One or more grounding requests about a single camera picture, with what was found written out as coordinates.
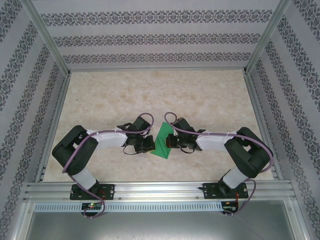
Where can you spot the green square paper sheet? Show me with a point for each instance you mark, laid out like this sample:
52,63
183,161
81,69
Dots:
162,142

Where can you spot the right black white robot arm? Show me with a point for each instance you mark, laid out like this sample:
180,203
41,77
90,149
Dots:
242,155

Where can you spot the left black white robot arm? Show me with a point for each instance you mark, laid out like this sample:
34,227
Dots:
82,160

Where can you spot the grey metal sheet panel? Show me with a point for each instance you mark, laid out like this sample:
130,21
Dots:
160,227

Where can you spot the left small circuit board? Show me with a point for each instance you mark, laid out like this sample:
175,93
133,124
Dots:
91,206

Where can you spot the small circuit board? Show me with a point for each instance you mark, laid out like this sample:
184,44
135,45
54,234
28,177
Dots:
91,206
228,206

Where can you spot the right small circuit board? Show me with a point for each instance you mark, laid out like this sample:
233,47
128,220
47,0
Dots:
228,206

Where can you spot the aluminium mounting rail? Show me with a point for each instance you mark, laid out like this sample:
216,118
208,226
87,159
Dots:
160,190

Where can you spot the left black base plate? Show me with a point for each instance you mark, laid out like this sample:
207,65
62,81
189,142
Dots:
110,191

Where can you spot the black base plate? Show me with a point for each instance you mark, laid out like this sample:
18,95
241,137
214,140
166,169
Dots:
208,191
110,191

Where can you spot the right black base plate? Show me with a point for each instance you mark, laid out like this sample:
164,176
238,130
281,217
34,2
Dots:
208,191

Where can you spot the aluminium table side rail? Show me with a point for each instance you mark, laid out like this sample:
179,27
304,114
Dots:
254,100
62,100

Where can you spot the aluminium frame post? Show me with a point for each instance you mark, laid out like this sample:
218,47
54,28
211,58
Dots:
50,41
266,37

